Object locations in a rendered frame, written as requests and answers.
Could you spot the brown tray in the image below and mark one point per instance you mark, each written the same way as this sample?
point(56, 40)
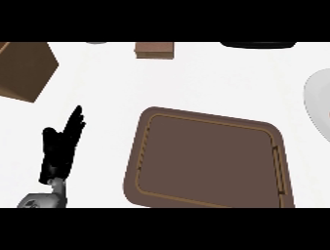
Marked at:
point(211, 159)

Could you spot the brown wooden box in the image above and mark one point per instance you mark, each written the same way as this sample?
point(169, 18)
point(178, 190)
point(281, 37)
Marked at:
point(15, 70)

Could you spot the black round object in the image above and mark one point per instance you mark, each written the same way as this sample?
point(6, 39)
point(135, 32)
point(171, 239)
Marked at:
point(258, 45)

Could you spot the small grey object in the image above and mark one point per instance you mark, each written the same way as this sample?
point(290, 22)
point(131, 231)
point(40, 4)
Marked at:
point(96, 42)

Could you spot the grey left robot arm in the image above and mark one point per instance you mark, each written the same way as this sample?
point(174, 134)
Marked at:
point(47, 197)

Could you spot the small brown wooden block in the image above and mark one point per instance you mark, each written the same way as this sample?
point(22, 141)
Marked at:
point(155, 50)

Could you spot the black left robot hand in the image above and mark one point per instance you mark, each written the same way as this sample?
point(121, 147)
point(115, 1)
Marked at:
point(60, 153)

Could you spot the white plate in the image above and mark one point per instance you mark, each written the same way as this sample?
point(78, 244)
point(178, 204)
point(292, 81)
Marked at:
point(323, 107)

